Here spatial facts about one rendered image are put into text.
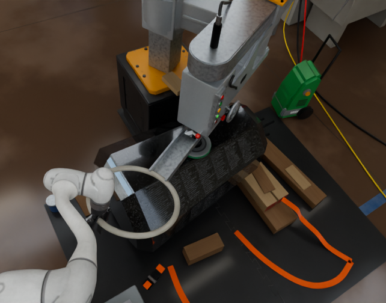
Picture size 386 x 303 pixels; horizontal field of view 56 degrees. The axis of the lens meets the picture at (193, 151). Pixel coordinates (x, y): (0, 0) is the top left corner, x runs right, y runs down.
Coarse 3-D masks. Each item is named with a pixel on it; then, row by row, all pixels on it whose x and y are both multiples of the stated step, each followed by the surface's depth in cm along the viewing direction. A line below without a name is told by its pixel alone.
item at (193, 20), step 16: (144, 0) 237; (160, 0) 228; (192, 0) 232; (208, 0) 233; (224, 0) 235; (144, 16) 248; (160, 16) 238; (176, 16) 238; (192, 16) 236; (208, 16) 231
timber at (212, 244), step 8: (200, 240) 280; (208, 240) 281; (216, 240) 282; (184, 248) 276; (192, 248) 276; (200, 248) 277; (208, 248) 277; (216, 248) 278; (184, 256) 284; (192, 256) 273; (200, 256) 273; (208, 256) 284
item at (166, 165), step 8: (184, 128) 221; (176, 136) 217; (184, 136) 223; (176, 144) 219; (184, 144) 220; (192, 144) 215; (168, 152) 216; (176, 152) 216; (184, 152) 217; (160, 160) 210; (168, 160) 213; (176, 160) 214; (184, 160) 214; (152, 168) 205; (160, 168) 210; (168, 168) 210; (176, 168) 208; (168, 176) 203
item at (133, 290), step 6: (132, 288) 193; (120, 294) 190; (126, 294) 191; (132, 294) 191; (138, 294) 191; (108, 300) 189; (114, 300) 188; (120, 300) 189; (126, 300) 189; (132, 300) 189; (138, 300) 190
